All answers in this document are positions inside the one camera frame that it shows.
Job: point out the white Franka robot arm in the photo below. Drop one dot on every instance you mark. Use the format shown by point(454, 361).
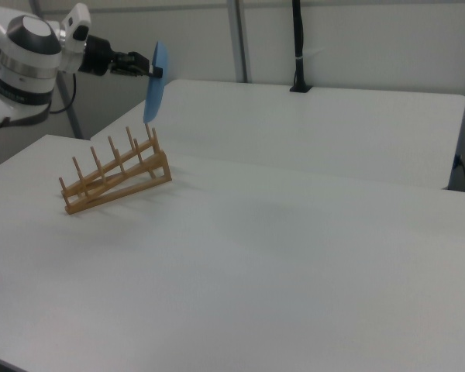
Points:
point(27, 58)

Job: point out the wooden plate rack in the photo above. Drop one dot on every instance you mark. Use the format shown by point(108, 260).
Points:
point(116, 174)

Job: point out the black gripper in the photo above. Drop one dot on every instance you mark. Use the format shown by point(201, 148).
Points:
point(97, 56)

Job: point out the blue round plate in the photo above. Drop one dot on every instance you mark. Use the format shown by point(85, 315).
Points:
point(157, 97)

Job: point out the black pole with clamp base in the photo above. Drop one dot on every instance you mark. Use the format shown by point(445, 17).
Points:
point(299, 46)

